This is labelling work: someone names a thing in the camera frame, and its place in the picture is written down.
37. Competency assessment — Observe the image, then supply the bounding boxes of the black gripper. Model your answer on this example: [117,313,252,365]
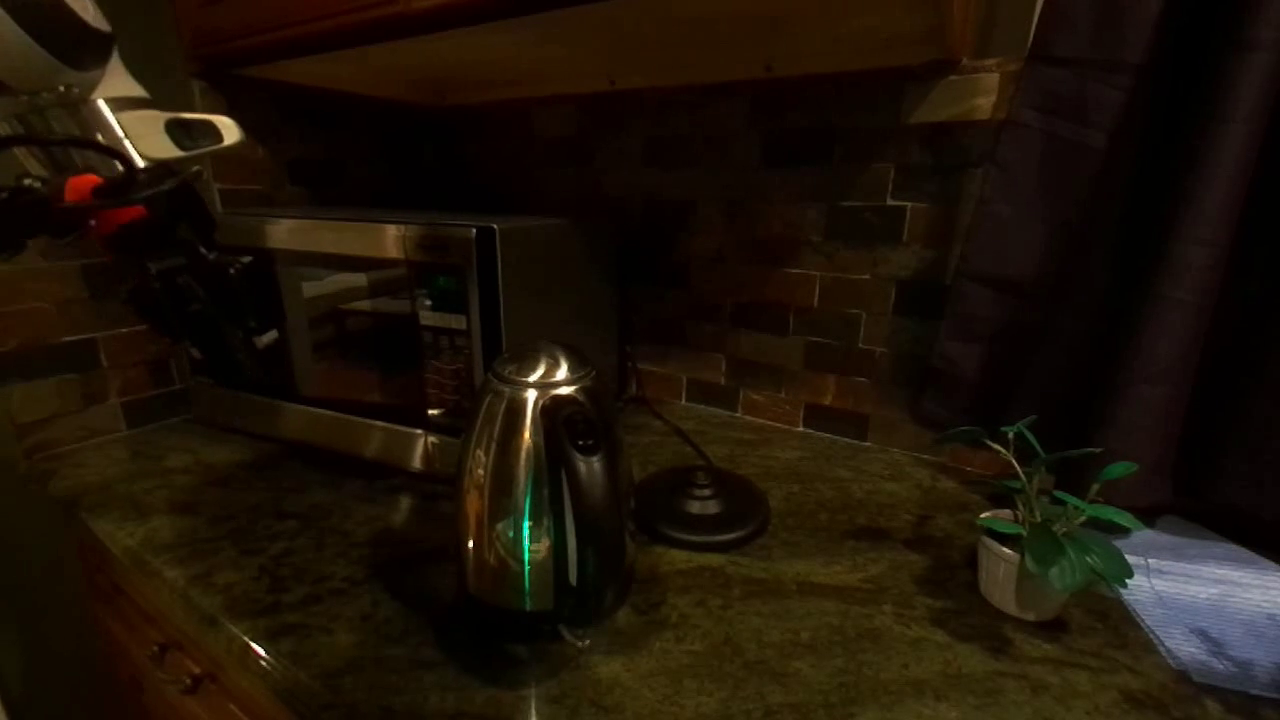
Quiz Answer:
[111,169,263,375]

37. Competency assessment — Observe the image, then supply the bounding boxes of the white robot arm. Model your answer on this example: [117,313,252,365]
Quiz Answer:
[0,0,263,381]

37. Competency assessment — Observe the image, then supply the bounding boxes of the stainless steel microwave oven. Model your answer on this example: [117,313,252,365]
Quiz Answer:
[193,209,620,472]

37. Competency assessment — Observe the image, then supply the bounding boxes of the wooden upper cabinet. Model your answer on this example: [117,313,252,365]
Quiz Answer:
[176,0,1043,103]

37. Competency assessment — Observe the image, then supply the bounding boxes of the wooden base cabinets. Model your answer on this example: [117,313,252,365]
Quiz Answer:
[0,463,296,720]

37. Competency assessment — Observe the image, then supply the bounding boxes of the stainless steel electric kettle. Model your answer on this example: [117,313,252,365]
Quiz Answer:
[462,344,632,622]

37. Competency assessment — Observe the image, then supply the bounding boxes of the black kettle base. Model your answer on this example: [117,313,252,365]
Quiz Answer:
[638,463,768,551]

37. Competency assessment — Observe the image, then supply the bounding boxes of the green plant in white pot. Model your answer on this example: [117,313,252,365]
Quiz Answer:
[947,417,1144,622]

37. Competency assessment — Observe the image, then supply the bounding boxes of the light blue cloth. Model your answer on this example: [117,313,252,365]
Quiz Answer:
[1120,514,1280,699]

